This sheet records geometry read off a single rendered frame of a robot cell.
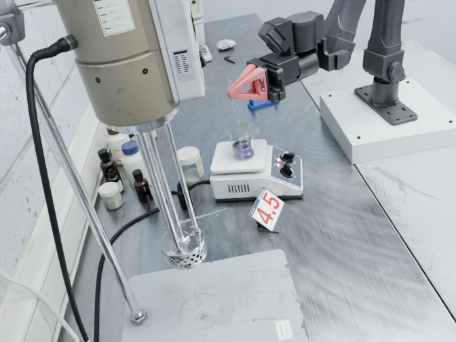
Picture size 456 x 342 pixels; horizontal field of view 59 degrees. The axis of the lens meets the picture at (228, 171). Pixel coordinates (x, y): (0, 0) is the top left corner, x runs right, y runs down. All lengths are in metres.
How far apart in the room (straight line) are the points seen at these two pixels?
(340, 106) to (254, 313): 0.63
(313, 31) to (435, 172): 0.41
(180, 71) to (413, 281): 0.53
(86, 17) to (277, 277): 0.52
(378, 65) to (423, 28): 1.69
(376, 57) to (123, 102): 0.72
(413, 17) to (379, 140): 1.73
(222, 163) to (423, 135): 0.47
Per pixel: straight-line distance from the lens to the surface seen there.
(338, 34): 0.91
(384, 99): 1.10
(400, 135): 1.03
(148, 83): 0.43
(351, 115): 1.09
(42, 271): 0.78
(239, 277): 0.76
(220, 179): 0.89
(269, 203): 0.87
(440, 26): 2.77
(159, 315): 0.74
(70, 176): 0.55
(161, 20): 0.42
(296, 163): 0.96
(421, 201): 0.92
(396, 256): 0.80
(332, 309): 0.72
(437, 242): 0.84
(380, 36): 1.02
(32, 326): 0.74
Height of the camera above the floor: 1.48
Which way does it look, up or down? 35 degrees down
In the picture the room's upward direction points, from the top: 11 degrees counter-clockwise
